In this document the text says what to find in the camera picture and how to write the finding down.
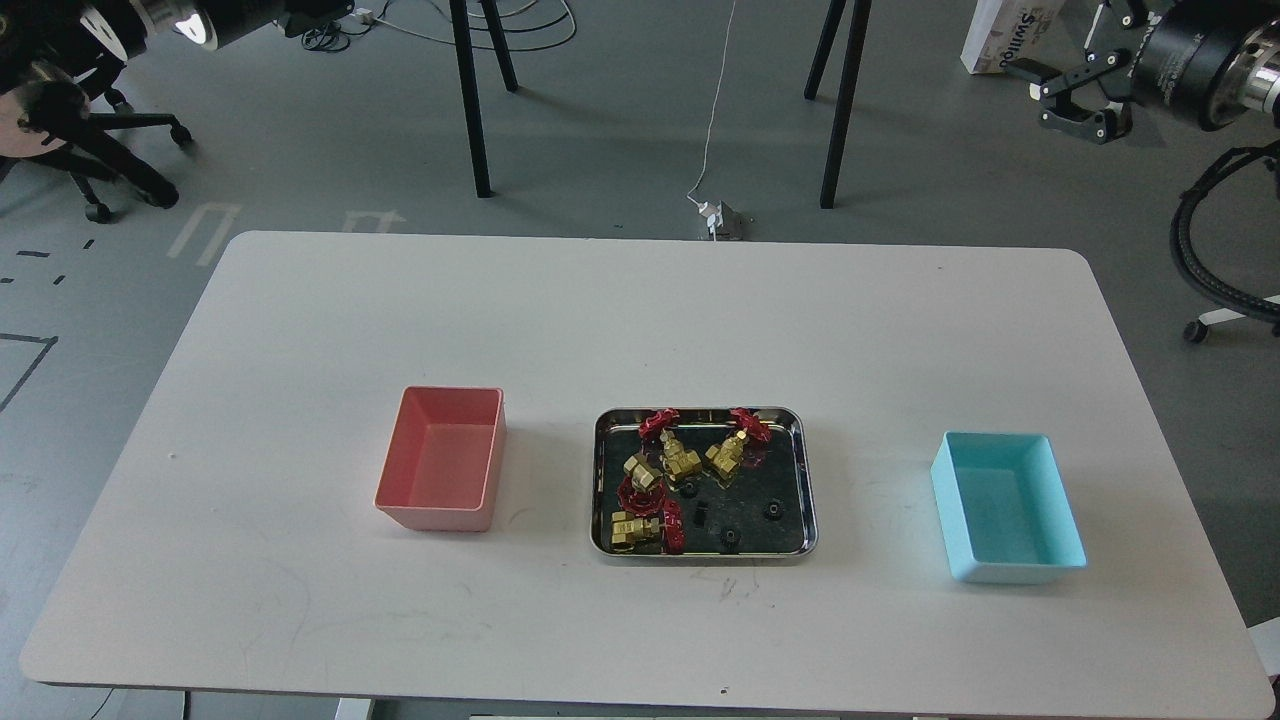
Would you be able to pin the white chair base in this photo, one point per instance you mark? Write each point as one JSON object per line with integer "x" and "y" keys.
{"x": 1199, "y": 330}

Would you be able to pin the brass valve red handle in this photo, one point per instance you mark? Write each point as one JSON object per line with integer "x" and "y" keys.
{"x": 643, "y": 488}

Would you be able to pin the floor power socket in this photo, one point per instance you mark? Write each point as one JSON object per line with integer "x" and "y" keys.
{"x": 722, "y": 222}

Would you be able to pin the pink plastic box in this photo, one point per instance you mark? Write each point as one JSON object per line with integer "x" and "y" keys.
{"x": 442, "y": 470}

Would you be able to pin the metal tray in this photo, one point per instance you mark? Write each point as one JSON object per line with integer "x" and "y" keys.
{"x": 784, "y": 475}

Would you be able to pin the light blue plastic box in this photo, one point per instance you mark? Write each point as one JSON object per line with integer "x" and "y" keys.
{"x": 1005, "y": 514}

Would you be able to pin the black office chair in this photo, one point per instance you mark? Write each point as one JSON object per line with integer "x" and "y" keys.
{"x": 51, "y": 125}

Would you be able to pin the black table leg right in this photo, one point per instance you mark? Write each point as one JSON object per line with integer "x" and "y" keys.
{"x": 849, "y": 75}

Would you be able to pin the black table leg left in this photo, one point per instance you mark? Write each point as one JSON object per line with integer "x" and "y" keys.
{"x": 464, "y": 52}

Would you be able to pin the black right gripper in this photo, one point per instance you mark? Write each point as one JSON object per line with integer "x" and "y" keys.
{"x": 1114, "y": 47}

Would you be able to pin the brass valve front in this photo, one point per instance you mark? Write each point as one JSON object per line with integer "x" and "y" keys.
{"x": 663, "y": 532}

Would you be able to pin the white cardboard box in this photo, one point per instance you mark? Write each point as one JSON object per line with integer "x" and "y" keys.
{"x": 1003, "y": 31}

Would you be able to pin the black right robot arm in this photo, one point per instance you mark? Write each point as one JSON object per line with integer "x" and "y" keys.
{"x": 1203, "y": 62}

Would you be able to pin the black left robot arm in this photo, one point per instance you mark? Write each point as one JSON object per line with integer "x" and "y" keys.
{"x": 56, "y": 41}

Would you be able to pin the black table leg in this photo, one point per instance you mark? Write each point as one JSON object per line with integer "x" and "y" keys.
{"x": 464, "y": 52}
{"x": 849, "y": 75}

